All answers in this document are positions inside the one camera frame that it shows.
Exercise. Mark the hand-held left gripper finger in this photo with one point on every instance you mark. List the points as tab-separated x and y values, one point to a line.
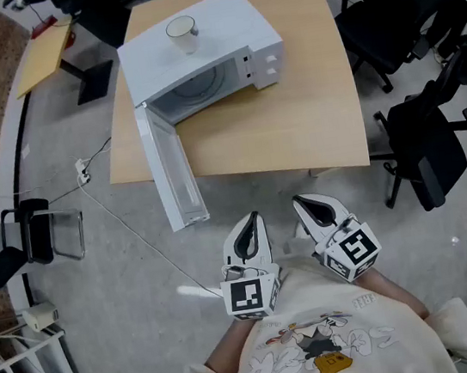
265	246
230	249

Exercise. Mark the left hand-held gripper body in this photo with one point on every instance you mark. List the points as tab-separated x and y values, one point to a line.
249	294

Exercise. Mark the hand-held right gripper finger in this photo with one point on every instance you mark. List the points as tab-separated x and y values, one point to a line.
335	211
312	230

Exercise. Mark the person's left forearm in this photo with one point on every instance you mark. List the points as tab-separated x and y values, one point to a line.
229	349

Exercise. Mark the black office chair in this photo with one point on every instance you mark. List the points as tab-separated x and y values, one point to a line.
426	152
391	23

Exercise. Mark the black folding chair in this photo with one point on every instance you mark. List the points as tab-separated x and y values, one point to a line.
35	230

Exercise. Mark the person's right forearm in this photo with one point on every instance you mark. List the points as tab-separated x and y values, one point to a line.
395	294

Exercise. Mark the cream printed shirt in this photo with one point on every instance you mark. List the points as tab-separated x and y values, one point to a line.
330	366

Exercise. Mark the small wooden side table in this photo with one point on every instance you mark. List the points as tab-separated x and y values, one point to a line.
44	55

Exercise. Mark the small beige box device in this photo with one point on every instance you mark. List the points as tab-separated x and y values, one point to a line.
40	318

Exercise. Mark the white microwave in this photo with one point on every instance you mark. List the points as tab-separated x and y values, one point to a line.
210	32

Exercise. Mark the white cup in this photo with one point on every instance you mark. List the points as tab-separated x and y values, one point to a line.
184	36

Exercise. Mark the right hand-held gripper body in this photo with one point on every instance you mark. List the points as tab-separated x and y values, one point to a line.
354	250

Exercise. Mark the white power strip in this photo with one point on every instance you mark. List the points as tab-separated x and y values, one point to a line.
81	169

